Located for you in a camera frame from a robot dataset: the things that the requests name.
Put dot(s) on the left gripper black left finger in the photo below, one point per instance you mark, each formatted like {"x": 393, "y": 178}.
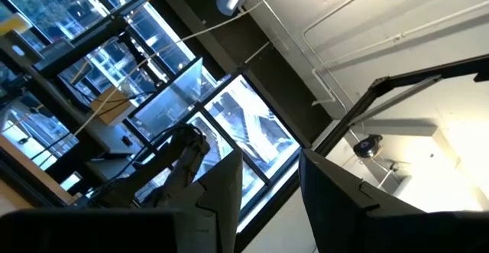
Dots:
{"x": 219, "y": 207}

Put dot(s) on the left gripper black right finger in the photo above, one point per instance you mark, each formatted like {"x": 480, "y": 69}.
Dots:
{"x": 332, "y": 207}

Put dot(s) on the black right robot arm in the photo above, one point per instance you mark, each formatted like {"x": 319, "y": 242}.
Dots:
{"x": 187, "y": 157}

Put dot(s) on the grey aluminium bar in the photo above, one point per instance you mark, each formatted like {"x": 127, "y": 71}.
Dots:
{"x": 397, "y": 98}

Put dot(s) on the brown cardboard box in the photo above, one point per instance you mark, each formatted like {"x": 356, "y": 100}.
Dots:
{"x": 111, "y": 106}

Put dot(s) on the black window frame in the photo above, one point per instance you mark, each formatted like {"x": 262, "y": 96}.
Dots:
{"x": 234, "y": 143}

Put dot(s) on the black overhead camera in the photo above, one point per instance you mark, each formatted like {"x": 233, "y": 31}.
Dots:
{"x": 367, "y": 146}

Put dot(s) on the black metal rig frame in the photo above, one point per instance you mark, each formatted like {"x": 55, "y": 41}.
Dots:
{"x": 382, "y": 84}

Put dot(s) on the white wall conduit pipe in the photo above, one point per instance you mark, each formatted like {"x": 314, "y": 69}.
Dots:
{"x": 420, "y": 29}
{"x": 344, "y": 5}

